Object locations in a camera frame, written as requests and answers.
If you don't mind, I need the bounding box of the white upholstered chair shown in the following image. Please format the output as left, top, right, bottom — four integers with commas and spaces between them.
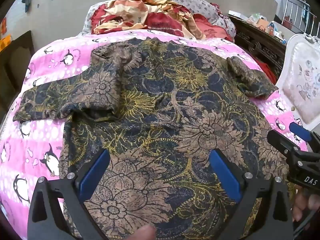
275, 34, 320, 130

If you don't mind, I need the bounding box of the brown floral patterned shirt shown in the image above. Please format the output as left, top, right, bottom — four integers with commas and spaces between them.
12, 37, 298, 240

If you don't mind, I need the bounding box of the grey floral pillow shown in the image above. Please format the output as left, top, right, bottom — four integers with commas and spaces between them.
82, 0, 237, 43

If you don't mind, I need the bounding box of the dark wooden furniture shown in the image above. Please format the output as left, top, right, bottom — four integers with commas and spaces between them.
0, 30, 35, 120

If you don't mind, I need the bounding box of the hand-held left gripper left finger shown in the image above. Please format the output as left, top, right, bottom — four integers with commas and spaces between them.
27, 149, 112, 240

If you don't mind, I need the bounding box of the person's left hand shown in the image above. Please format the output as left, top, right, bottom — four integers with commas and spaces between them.
136, 225, 157, 240

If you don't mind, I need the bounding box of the metal railing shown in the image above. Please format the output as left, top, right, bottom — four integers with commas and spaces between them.
274, 0, 320, 35

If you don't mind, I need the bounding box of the red and gold floral quilt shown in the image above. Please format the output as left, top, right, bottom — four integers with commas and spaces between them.
90, 0, 234, 43

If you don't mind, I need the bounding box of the dark carved wooden cabinet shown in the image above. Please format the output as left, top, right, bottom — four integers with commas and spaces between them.
229, 15, 288, 85

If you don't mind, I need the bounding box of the pink penguin blanket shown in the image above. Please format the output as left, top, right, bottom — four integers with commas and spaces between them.
0, 29, 309, 240

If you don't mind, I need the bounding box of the red cloth beside bed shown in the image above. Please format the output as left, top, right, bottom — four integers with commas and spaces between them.
257, 60, 278, 85

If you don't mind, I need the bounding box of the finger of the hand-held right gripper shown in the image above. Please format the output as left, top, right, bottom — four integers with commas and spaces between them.
267, 129, 300, 160
289, 122, 320, 153

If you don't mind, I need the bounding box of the clutter on cabinet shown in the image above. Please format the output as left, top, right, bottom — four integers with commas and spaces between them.
246, 12, 288, 43

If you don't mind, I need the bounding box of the person's right hand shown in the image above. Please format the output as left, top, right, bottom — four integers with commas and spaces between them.
291, 189, 320, 222

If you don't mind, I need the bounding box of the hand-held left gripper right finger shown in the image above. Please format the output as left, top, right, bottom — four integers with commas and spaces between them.
209, 149, 294, 240

